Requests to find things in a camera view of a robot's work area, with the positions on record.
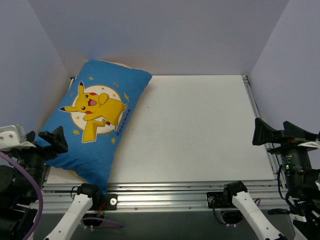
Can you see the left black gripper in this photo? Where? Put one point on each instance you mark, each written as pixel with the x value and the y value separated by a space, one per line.
pixel 40 149

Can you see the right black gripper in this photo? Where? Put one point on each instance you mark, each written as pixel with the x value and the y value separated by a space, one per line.
pixel 286 142

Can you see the blue Pikachu pillowcase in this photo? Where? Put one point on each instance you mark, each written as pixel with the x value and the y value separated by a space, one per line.
pixel 94 115

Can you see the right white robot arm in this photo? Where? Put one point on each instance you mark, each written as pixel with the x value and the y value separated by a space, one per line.
pixel 302 182

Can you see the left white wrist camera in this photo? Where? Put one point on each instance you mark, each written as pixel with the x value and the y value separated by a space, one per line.
pixel 14 137

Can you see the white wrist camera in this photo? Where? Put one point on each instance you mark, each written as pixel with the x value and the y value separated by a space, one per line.
pixel 14 137
pixel 315 144

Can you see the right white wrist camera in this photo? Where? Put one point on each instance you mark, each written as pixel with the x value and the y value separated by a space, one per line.
pixel 315 144

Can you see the aluminium frame rail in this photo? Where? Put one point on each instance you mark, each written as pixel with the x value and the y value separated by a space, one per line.
pixel 188 135

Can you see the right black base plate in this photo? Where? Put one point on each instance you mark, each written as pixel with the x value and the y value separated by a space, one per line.
pixel 217 200

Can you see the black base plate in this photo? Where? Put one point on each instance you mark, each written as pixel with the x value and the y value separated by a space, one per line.
pixel 217 200
pixel 99 202

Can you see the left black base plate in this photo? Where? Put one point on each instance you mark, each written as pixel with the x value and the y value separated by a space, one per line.
pixel 99 202

